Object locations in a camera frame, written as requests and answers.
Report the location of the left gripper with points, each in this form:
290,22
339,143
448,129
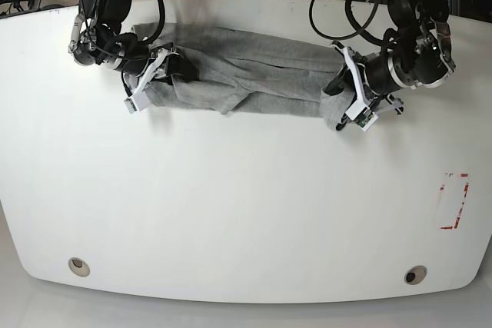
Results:
343,82

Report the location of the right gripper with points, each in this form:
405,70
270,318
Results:
180,67

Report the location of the grey T-shirt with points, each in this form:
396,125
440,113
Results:
240,71

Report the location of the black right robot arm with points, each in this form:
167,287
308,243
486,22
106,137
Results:
97,38

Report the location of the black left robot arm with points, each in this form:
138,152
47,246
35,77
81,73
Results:
417,50

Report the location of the red tape rectangle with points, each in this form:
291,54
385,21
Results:
451,200

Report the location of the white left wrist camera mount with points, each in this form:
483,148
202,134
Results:
367,105

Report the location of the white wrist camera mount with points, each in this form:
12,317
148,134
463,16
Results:
367,105
137,99

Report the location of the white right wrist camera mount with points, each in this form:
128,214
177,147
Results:
137,99

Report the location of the right table cable grommet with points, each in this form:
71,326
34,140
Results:
415,275

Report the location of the table cable grommet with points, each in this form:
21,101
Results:
78,267
415,275

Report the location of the left table cable grommet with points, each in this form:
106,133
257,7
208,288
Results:
78,267

